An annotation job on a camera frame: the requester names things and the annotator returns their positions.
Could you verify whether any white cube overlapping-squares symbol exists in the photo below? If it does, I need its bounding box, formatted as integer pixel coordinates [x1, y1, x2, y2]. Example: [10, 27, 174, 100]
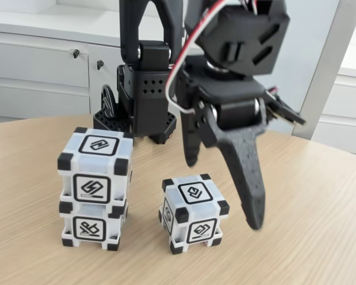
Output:
[158, 174, 231, 256]

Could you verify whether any white cube lightning symbol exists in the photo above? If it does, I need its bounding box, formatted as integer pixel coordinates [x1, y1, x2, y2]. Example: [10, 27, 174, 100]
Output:
[57, 126, 135, 213]

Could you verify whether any black round clamp knob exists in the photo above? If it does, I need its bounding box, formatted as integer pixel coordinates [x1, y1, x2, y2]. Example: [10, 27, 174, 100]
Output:
[100, 85, 119, 119]

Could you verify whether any white drawer cabinet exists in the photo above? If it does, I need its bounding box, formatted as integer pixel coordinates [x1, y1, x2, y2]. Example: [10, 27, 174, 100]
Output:
[310, 66, 356, 158]

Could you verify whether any white cube cross-loop symbol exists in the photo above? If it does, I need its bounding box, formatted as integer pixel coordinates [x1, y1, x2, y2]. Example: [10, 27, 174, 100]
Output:
[58, 198, 129, 252]

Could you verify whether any white cabinet with locks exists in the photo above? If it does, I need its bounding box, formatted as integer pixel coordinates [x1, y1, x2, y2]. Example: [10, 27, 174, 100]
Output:
[0, 0, 226, 125]

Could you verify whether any grey metal post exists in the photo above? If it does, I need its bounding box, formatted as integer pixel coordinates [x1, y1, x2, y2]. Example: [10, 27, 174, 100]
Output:
[292, 0, 356, 139]

